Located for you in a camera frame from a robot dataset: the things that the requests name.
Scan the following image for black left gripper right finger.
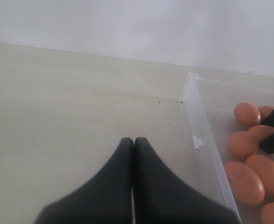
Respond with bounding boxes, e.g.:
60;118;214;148
132;137;240;224

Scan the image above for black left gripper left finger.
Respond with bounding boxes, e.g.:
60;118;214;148
35;138;133;224

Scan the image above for brown egg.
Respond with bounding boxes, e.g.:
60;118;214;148
258;105;274;122
227;131;260;161
234;102;261;128
224;161;265;206
260;203;274;224
245;154;274;196
248;125;274;142

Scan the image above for clear plastic container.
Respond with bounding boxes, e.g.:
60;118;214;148
180;73;274;224

